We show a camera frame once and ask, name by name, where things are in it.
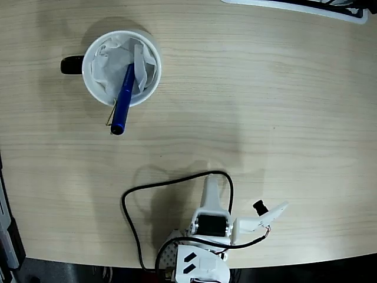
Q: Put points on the blue metal pen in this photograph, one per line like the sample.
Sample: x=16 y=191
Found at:
x=122 y=109

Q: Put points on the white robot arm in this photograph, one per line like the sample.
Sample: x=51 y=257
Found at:
x=206 y=265

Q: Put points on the white crumpled tissue paper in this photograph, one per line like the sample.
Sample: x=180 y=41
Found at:
x=109 y=67

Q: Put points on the small black gripper camera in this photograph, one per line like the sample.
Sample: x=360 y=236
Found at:
x=259 y=207

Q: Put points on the grey metal frame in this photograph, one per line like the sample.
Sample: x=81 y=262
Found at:
x=6 y=236

